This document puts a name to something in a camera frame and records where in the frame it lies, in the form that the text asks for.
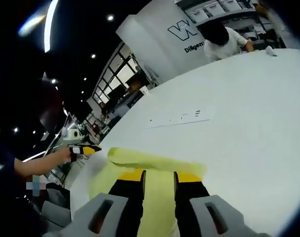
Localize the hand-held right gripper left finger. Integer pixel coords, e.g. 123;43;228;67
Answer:
72;169;147;237

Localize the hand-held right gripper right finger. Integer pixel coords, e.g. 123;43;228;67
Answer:
173;171;261;237

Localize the yellow blue grey garment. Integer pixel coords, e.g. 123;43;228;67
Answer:
87;147;208;237

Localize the white paper template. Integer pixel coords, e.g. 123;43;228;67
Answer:
144;108;212;130

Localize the person's blue shirt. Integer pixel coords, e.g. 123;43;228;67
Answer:
0;145;17;188

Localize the ceiling strip light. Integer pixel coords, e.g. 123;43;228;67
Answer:
43;0;60;53

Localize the small white device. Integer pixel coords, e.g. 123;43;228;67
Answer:
265;46;278;58

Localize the metal shelf rack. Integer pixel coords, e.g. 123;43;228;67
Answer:
176;0;289;50

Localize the row of white storage bins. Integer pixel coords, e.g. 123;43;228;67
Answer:
189;0;254;22

